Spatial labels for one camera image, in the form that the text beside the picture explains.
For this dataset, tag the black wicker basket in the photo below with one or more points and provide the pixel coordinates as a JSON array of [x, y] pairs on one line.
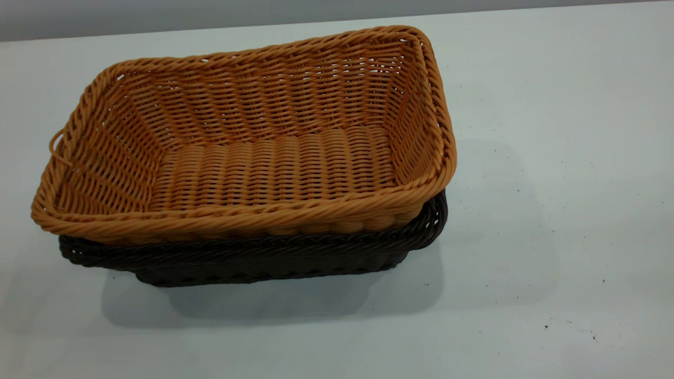
[[263, 260]]

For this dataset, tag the orange wicker basket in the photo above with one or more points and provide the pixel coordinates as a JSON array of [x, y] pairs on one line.
[[274, 168]]

